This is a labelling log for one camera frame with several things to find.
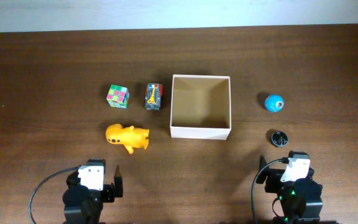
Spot grey red toy car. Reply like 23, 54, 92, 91
145, 83, 163, 110

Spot multicoloured puzzle cube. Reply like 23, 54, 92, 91
106, 85, 129, 108

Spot blue ball with eye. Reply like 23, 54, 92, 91
264, 95, 284, 113

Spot black round turbine cap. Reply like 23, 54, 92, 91
271, 131, 288, 147

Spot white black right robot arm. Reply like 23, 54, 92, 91
251, 151, 323, 224

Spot beige open cardboard box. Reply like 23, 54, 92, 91
170, 74, 232, 140

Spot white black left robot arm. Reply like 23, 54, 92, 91
62, 159, 124, 224

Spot yellow rubber animal toy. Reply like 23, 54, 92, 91
105, 124, 150, 154

